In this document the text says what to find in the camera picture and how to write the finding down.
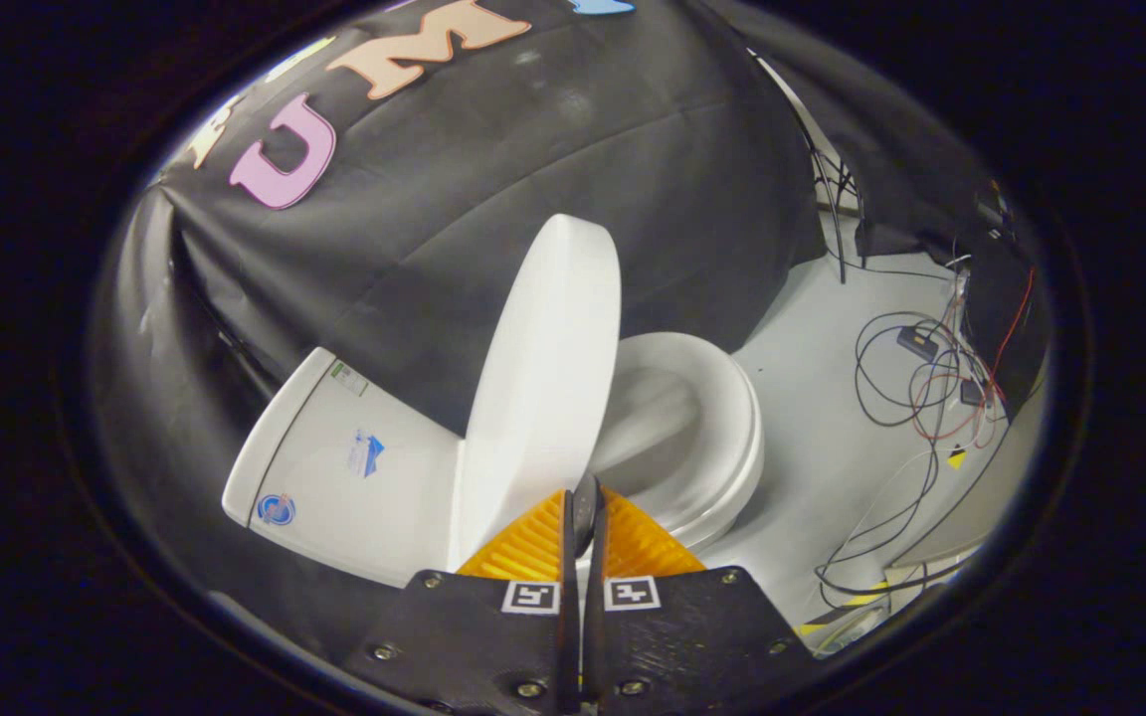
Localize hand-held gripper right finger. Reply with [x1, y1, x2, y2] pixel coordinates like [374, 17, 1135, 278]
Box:
[581, 475, 818, 715]

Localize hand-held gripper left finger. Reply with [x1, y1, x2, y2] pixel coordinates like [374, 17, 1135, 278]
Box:
[349, 487, 582, 715]

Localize black round lid pull tab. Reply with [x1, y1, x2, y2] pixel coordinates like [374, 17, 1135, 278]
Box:
[571, 475, 602, 558]

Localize white toilet lid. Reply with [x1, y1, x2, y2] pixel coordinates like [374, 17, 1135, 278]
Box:
[449, 214, 624, 574]

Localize white ceramic toilet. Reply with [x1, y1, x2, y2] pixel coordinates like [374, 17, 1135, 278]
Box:
[222, 331, 766, 589]

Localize yellow black floor tape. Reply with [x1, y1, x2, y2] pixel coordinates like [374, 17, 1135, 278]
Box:
[792, 582, 894, 639]

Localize black power adapter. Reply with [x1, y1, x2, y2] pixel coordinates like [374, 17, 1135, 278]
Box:
[895, 325, 941, 362]

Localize black backdrop cloth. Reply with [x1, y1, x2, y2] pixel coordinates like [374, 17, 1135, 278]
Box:
[94, 0, 937, 662]

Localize black tripod light stand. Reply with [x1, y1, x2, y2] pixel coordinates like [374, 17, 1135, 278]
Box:
[800, 127, 869, 286]

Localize long black floor cable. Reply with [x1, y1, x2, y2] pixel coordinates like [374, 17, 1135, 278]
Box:
[816, 423, 1017, 610]

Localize tangled black cable loops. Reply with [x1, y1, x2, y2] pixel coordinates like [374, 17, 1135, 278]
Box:
[852, 310, 1007, 431]

